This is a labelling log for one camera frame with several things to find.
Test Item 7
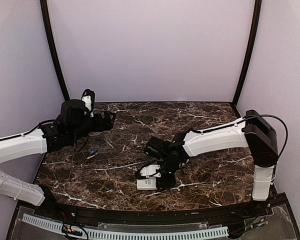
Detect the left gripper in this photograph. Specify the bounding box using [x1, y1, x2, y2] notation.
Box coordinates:
[70, 110, 115, 143]

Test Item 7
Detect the white remote control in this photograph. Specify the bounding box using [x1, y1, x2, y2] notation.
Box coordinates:
[136, 177, 157, 191]

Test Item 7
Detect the blue battery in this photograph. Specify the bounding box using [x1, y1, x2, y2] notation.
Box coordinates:
[90, 149, 99, 155]

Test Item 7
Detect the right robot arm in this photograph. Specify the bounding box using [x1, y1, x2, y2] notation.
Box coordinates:
[135, 109, 283, 217]

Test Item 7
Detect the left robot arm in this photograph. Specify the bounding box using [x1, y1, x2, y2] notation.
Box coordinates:
[0, 96, 116, 218]

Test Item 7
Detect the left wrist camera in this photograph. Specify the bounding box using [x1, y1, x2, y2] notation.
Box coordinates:
[81, 88, 95, 118]

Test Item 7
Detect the white cable duct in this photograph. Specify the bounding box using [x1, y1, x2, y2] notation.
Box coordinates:
[22, 213, 229, 240]

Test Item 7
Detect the black front rail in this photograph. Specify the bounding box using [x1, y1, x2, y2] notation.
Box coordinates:
[14, 193, 293, 226]

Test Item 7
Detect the left black frame post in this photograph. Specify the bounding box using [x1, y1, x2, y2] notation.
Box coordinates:
[39, 0, 70, 101]

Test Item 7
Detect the black frame post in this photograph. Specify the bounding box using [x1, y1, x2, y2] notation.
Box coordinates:
[39, 0, 70, 101]
[230, 0, 262, 109]

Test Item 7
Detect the right black frame post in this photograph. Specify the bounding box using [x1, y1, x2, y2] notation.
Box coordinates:
[230, 0, 262, 109]

